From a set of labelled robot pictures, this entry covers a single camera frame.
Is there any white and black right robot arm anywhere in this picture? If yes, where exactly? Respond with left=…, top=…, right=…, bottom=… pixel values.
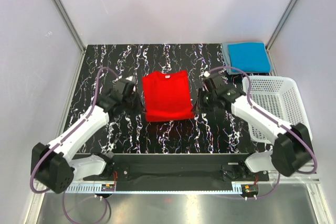
left=193, top=72, right=316, bottom=180

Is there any small connector box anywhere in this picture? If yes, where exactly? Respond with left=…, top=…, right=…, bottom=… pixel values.
left=101, top=184, right=116, bottom=191
left=242, top=184, right=259, bottom=197

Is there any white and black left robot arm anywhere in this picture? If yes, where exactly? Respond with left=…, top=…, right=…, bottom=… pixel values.
left=31, top=77, right=144, bottom=194

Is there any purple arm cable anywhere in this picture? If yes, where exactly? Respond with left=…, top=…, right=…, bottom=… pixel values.
left=29, top=67, right=124, bottom=222
left=208, top=66, right=318, bottom=198

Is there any red t-shirt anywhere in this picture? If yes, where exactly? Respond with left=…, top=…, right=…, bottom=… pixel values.
left=142, top=70, right=194, bottom=122

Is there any aluminium corner post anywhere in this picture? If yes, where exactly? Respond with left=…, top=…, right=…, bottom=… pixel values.
left=266, top=0, right=299, bottom=51
left=52, top=0, right=86, bottom=53

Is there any aluminium frame rail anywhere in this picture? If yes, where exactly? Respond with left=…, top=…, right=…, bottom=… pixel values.
left=35, top=163, right=321, bottom=195

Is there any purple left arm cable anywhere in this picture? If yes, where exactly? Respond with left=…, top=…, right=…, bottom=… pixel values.
left=29, top=67, right=124, bottom=222

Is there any left small connector box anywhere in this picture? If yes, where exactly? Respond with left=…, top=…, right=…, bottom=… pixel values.
left=101, top=184, right=116, bottom=191

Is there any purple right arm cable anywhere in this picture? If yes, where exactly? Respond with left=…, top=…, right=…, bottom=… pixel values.
left=208, top=66, right=318, bottom=198

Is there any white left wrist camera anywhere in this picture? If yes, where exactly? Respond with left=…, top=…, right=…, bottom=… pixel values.
left=126, top=76, right=136, bottom=83

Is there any left aluminium corner post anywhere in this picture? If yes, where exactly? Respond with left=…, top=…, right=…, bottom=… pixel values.
left=52, top=0, right=86, bottom=53

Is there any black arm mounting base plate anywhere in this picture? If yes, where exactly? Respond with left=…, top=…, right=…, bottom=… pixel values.
left=84, top=154, right=269, bottom=192

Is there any folded grey t-shirt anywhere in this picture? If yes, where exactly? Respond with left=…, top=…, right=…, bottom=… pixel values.
left=222, top=42, right=274, bottom=76

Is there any white plastic laundry basket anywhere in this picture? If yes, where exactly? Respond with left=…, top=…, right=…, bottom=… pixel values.
left=242, top=76, right=312, bottom=137

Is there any right small connector box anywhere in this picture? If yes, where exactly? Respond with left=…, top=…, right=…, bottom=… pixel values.
left=242, top=184, right=259, bottom=197

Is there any folded blue t-shirt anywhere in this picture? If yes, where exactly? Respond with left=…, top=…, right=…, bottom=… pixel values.
left=227, top=41, right=271, bottom=74

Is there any right aluminium corner post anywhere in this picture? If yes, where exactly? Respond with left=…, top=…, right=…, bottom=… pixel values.
left=266, top=0, right=299, bottom=51

